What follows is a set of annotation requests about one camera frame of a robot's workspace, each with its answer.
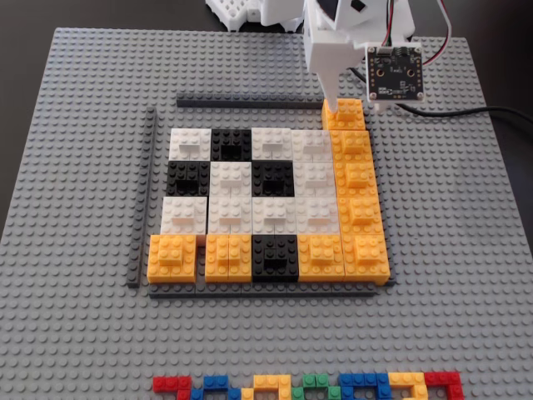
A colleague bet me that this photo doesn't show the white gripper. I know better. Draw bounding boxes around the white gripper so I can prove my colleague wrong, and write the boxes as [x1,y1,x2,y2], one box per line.
[303,0,416,115]

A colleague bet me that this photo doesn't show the yellow brick cube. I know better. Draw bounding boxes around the yellow brick cube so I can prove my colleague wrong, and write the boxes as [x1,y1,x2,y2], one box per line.
[297,234,346,283]
[321,98,366,132]
[343,234,392,287]
[337,195,385,238]
[147,233,197,284]
[332,160,379,198]
[330,129,373,163]
[204,233,253,284]

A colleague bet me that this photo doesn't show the white brick cube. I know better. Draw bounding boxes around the white brick cube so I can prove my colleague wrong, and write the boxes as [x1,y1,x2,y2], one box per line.
[209,161,254,198]
[207,196,254,237]
[160,195,209,247]
[293,161,337,198]
[295,196,341,237]
[290,128,333,163]
[252,196,298,237]
[251,127,292,162]
[169,127,212,162]

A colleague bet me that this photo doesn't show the black brick cube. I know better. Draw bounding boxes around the black brick cube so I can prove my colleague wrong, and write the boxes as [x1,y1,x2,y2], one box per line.
[251,233,301,283]
[210,127,253,163]
[252,160,296,198]
[165,160,212,198]

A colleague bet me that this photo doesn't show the dark grey brick strip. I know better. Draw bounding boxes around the dark grey brick strip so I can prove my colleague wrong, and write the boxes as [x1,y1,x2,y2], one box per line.
[176,92,325,110]
[148,283,376,300]
[126,106,158,289]

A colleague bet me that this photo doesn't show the grey studded baseplate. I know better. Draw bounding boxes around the grey studded baseplate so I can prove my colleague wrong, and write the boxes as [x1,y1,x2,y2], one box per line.
[0,27,533,400]

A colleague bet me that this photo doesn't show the blue brick letter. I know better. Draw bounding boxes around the blue brick letter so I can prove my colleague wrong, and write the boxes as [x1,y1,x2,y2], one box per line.
[337,372,393,400]
[190,375,242,400]

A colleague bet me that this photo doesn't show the green brick letter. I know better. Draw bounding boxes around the green brick letter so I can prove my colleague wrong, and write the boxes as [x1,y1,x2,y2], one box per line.
[290,373,343,400]

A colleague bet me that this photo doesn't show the yellow brick letter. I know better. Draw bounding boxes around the yellow brick letter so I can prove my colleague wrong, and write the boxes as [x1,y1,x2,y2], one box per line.
[387,372,429,400]
[240,373,292,400]

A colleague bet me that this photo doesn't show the red brick letter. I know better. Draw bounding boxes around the red brick letter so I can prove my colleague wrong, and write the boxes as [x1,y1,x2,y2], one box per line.
[152,375,193,400]
[423,370,465,400]

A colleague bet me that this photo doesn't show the black camera circuit board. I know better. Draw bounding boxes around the black camera circuit board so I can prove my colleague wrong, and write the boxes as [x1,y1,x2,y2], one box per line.
[365,42,426,104]

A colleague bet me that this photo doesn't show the multicolour camera wire bundle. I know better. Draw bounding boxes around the multicolour camera wire bundle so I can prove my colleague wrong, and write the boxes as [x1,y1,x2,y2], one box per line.
[381,0,397,50]

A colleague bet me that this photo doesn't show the black cable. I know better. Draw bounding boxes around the black cable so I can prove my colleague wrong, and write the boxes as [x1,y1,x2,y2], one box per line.
[348,66,533,126]

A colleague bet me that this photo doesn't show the red white servo wire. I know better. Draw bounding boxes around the red white servo wire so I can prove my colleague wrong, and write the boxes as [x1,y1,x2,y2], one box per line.
[423,0,454,67]

